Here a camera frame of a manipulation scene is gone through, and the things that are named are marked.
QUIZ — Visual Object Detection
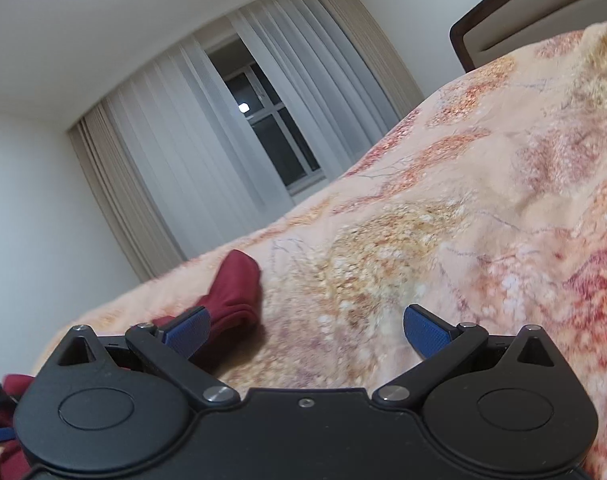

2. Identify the window with white frame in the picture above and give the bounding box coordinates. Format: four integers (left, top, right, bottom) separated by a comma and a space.
206, 37, 327, 196

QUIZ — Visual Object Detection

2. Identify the beige curtain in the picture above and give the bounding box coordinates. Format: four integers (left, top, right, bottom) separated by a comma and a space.
307, 0, 425, 112
67, 102, 185, 282

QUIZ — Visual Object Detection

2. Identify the dark wooden padded headboard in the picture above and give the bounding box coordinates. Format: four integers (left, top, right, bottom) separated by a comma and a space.
449, 0, 607, 73

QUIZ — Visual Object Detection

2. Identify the floral peach blanket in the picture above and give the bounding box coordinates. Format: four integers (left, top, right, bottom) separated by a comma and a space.
30, 19, 607, 480

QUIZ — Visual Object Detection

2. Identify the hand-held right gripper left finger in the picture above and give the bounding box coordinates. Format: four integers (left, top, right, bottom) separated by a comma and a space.
57, 306, 240, 410

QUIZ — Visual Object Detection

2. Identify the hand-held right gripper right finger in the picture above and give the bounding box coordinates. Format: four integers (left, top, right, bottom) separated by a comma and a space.
372, 304, 557, 409

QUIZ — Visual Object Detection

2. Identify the maroon knit sweater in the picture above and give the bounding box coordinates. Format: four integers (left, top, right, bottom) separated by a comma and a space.
0, 249, 265, 480

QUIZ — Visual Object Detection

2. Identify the sheer white curtain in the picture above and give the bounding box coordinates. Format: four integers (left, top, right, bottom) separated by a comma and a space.
102, 35, 295, 262
227, 0, 400, 128

